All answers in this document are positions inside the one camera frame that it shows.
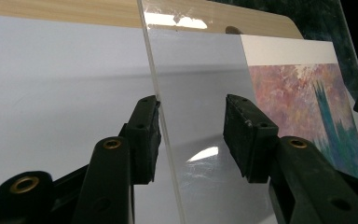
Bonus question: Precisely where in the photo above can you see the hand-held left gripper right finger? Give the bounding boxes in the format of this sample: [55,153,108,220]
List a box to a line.
[223,93,358,224]

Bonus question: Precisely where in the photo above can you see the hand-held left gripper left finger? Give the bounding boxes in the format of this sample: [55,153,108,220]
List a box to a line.
[71,94,162,224]

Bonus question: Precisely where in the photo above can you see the white table cover sheet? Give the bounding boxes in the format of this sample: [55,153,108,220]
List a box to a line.
[0,13,271,224]

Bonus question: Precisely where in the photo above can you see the clear acrylic photo frame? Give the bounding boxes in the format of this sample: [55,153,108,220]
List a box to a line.
[136,0,358,224]

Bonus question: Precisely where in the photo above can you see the colourful painting print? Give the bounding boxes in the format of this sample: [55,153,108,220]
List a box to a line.
[241,35,358,183]

